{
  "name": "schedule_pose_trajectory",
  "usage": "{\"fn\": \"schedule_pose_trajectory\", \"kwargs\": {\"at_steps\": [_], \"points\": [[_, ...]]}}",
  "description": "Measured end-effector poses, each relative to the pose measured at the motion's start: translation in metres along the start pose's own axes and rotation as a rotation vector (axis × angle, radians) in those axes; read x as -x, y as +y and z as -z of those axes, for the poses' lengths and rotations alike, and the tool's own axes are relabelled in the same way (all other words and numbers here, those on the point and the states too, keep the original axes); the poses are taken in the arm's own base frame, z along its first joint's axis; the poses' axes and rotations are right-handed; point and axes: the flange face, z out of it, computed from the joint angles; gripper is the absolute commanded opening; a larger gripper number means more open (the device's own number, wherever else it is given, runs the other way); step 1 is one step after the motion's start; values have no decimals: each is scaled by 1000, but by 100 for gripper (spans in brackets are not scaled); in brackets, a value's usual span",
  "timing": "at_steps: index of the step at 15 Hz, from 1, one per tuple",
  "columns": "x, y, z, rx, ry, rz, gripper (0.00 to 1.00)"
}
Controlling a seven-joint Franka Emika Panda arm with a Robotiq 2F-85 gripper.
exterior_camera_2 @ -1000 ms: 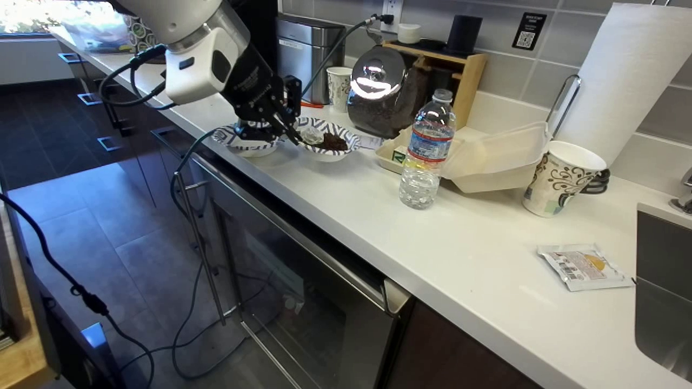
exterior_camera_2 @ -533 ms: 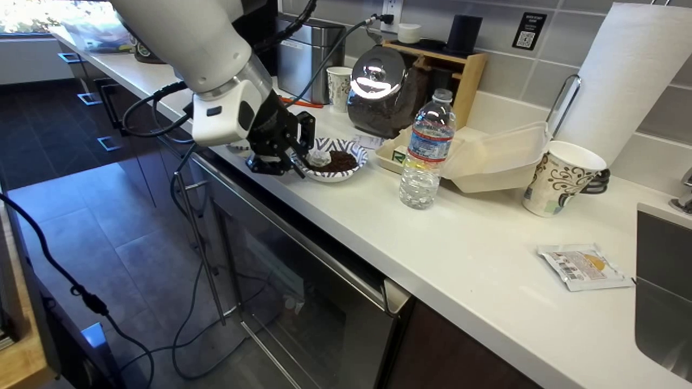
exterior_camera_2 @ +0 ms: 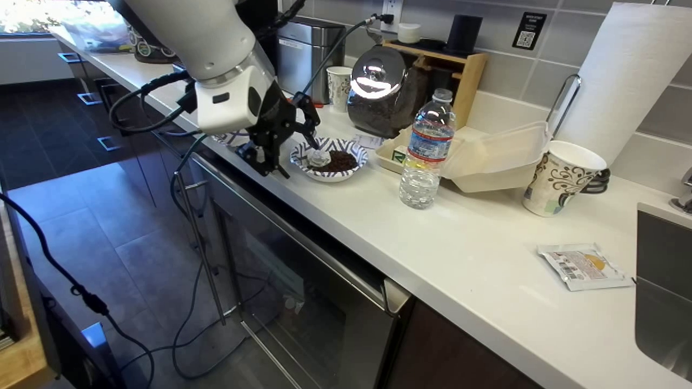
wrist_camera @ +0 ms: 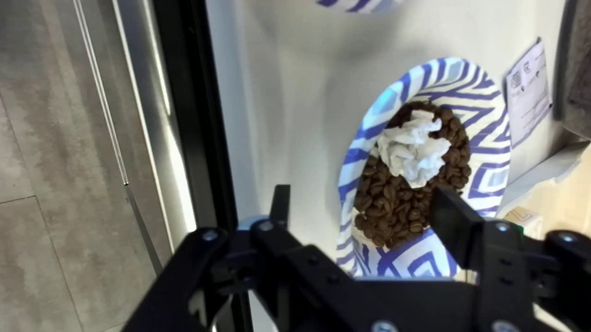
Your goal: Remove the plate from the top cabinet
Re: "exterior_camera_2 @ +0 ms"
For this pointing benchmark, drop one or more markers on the small white wall outlet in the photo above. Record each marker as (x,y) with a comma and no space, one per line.
(393,10)

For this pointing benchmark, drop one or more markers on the small white packet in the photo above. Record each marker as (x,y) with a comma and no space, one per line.
(366,140)

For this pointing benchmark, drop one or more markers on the dark drawer cabinet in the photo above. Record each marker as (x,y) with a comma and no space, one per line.
(143,174)

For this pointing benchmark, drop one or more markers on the clear plastic water bottle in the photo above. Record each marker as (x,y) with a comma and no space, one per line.
(428,144)

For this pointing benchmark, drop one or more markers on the white snack packet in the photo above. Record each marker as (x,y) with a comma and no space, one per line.
(583,266)

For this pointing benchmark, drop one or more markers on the wooden cutting board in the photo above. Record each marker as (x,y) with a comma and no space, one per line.
(468,78)

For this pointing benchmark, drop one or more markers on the small patterned paper cup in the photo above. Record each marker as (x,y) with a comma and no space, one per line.
(340,87)

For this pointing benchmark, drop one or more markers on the white paper towel roll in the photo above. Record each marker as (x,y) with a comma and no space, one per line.
(629,72)

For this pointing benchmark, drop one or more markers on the black wall label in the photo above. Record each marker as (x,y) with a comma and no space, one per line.
(530,31)

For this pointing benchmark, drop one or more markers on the steel sink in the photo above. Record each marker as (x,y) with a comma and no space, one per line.
(668,303)

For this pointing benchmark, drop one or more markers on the beige takeout container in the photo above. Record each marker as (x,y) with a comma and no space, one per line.
(498,162)

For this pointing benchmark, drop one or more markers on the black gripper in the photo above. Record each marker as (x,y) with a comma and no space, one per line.
(276,120)

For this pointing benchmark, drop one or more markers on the clear plastic tray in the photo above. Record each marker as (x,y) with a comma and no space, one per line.
(93,29)

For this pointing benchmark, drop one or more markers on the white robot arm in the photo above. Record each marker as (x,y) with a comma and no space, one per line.
(196,29)

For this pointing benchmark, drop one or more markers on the small black box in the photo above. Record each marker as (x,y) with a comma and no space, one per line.
(466,34)

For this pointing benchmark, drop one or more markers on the large patterned paper cup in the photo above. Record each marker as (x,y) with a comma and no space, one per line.
(559,179)

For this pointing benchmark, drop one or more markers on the metal paper towel holder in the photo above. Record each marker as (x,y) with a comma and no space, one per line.
(563,99)

